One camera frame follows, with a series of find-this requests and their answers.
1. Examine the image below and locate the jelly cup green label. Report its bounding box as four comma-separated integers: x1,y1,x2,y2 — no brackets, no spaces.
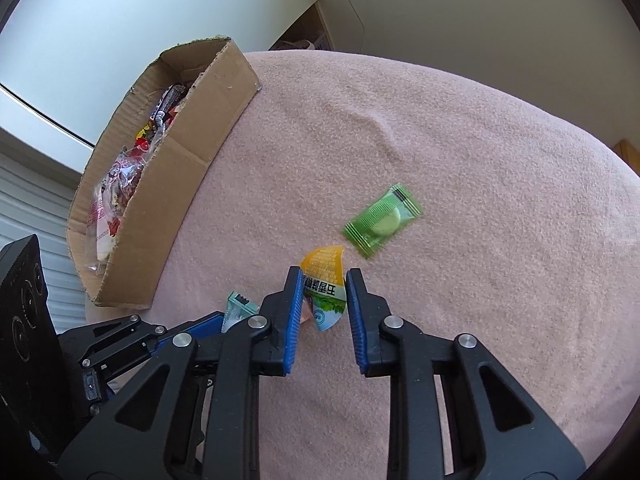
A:
300,245,346,332

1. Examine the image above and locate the packaged white bread slice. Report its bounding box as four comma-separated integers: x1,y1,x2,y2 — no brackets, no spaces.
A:
86,176,124,275

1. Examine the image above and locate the red clear dark snack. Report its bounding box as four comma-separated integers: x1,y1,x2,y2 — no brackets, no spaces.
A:
96,148,148,216

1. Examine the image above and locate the green candy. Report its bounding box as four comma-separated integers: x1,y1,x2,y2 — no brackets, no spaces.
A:
343,183,423,258

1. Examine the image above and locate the yellow candy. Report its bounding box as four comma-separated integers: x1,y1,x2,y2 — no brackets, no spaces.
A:
134,122,155,145

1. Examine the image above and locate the Snickers chocolate bar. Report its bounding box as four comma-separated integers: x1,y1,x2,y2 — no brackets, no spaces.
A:
149,84,189,130

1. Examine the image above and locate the pink small sachet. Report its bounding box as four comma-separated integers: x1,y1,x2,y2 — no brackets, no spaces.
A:
299,304,314,325

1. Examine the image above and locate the pink table cloth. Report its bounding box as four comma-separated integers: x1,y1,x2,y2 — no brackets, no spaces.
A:
144,51,639,462

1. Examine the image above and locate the brown cardboard box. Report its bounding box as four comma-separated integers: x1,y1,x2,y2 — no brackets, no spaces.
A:
66,37,259,309

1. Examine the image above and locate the white basket with red item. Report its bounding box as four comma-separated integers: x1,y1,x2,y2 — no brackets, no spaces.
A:
271,34,332,51

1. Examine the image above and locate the teal ring mint candy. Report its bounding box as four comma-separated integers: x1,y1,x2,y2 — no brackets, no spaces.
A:
221,292,260,333

